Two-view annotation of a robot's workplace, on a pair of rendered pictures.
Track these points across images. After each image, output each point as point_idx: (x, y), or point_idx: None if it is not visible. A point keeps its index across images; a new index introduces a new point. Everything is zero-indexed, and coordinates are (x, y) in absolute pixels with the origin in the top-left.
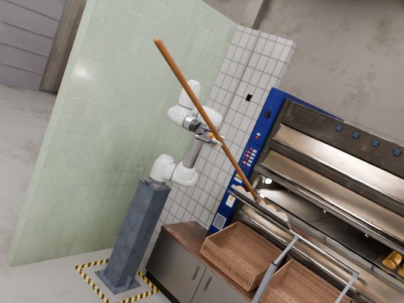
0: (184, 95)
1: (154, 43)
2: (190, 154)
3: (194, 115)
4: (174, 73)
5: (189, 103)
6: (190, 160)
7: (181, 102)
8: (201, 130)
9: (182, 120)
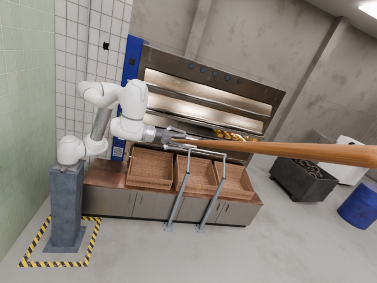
0: (136, 107)
1: (369, 167)
2: (100, 129)
3: None
4: (266, 154)
5: (143, 113)
6: (100, 135)
7: (132, 115)
8: (168, 138)
9: (141, 136)
